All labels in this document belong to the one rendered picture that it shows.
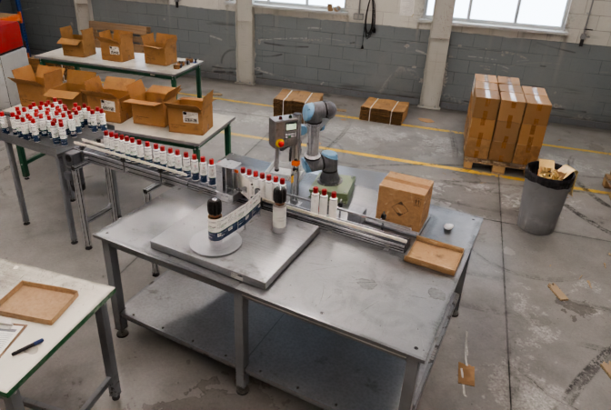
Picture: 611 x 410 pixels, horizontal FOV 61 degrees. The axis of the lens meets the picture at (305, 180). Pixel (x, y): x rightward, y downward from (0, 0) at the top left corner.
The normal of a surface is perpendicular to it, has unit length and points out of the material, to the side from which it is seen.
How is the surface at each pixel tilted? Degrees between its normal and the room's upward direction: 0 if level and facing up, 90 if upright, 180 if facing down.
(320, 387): 2
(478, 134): 91
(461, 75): 90
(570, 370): 0
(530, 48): 90
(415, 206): 90
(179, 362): 0
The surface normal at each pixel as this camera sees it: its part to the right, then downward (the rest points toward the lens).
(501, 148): -0.28, 0.37
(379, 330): 0.04, -0.89
